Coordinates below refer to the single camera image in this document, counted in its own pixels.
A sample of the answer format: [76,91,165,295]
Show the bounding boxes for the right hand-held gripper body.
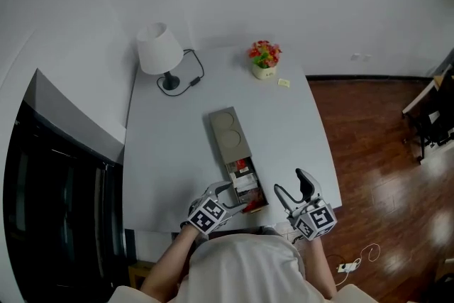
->
[283,197,337,241]

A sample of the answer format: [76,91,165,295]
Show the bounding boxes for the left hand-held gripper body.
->
[179,187,231,236]

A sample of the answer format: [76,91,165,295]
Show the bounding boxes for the brown drawer box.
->
[208,106,270,214]

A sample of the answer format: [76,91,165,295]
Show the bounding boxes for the person's right forearm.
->
[306,236,338,299]

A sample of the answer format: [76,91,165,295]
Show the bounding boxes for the person's left forearm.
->
[140,225,199,295]

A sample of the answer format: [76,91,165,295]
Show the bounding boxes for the white power strip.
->
[336,260,360,273]

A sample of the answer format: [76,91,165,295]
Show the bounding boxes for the person's white shirt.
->
[108,233,373,303]

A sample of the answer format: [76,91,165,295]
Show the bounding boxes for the wooden stool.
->
[128,260,155,290]

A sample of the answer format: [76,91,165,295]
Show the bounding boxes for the potted red and yellow flowers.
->
[248,40,283,80]

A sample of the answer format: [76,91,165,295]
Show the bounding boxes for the black chair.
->
[404,92,454,164]

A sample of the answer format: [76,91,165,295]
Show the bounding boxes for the light wooden desk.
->
[402,48,454,114]

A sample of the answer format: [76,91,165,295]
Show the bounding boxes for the white shade table lamp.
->
[136,22,184,91]

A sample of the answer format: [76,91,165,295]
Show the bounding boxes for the black glass cabinet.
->
[2,101,138,303]

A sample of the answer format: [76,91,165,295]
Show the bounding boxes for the black floor cable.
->
[326,254,347,269]

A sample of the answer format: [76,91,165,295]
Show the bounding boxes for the white floor cable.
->
[333,243,381,287]

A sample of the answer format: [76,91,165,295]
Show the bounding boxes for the black lamp cable with switch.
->
[157,48,205,97]

